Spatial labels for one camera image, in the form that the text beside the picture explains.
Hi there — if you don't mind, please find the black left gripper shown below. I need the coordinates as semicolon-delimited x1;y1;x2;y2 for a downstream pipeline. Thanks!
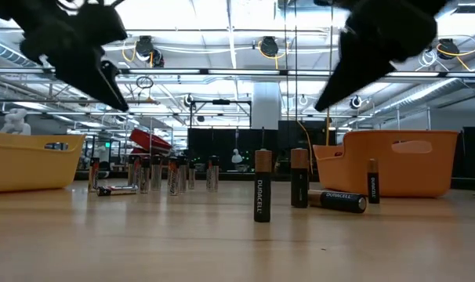
20;3;129;113

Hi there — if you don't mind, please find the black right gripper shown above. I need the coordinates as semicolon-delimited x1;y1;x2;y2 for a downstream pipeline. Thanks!
314;0;448;112

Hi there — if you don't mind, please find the yellow plastic bin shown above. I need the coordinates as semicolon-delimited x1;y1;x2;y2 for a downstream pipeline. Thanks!
0;131;86;194

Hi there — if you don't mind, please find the black copper Duracell battery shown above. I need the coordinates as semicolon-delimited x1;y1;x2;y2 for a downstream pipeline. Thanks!
290;147;310;209
307;189;368;215
254;148;273;223
367;157;381;204

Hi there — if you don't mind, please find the orange plastic bin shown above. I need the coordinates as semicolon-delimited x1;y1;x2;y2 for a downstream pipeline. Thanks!
313;129;460;198

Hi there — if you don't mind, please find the white pillar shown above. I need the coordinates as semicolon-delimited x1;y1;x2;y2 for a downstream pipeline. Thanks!
252;81;281;130

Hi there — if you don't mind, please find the white humanoid figure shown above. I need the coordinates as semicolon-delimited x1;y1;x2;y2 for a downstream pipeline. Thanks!
0;108;32;136

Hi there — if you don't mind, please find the black partition panel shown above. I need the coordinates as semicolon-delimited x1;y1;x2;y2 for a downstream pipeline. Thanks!
187;128;280;173

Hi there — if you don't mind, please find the black cabinet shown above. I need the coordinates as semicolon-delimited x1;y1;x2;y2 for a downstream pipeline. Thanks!
459;125;475;191

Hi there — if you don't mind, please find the black hanging cable loop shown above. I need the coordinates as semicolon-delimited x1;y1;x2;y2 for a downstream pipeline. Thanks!
135;75;154;90

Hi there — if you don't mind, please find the silver air duct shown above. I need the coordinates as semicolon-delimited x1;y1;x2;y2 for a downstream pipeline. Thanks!
372;76;475;117
0;37;38;68

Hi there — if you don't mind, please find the yellow hanging cable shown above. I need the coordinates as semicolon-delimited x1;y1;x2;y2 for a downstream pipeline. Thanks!
297;120;315;175

